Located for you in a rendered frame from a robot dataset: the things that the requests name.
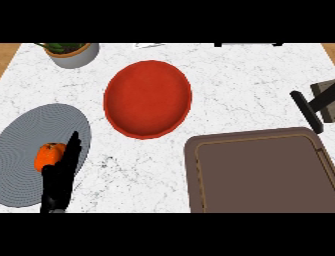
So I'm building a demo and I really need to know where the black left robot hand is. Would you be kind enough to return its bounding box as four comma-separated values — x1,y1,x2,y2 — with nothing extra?
38,130,82,214

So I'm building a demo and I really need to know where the brown rectangular tray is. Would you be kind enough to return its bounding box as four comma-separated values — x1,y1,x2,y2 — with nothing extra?
183,126,335,214

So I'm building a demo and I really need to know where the orange fruit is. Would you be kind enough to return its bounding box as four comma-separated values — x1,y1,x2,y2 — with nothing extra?
32,142,68,173

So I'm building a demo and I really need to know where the grey round woven placemat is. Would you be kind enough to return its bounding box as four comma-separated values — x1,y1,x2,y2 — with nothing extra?
0,103,93,209

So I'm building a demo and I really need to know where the red round bowl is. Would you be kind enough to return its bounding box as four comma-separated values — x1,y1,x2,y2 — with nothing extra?
102,60,193,140

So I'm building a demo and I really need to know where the grey pot with plant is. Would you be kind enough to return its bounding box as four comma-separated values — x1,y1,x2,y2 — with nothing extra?
34,42,100,70

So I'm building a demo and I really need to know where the white flat paper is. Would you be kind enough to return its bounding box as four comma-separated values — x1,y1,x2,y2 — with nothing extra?
133,42,167,50

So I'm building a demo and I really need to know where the black T-shaped handle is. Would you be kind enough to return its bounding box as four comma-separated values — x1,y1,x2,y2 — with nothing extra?
288,68,335,135

